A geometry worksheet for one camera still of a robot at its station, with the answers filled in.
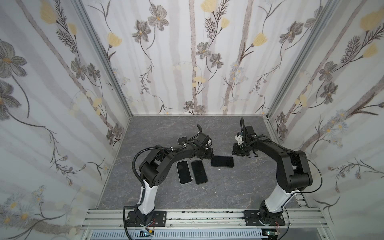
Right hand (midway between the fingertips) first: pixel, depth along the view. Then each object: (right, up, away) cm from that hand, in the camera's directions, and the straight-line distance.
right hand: (230, 148), depth 93 cm
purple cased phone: (-30, -14, -3) cm, 33 cm away
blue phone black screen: (-33, +4, +11) cm, 35 cm away
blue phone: (-4, -9, +4) cm, 11 cm away
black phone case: (-4, -9, +4) cm, 11 cm away
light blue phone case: (-33, +6, +13) cm, 36 cm away
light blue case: (-30, -14, -3) cm, 33 cm away
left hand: (-12, -2, 0) cm, 12 cm away
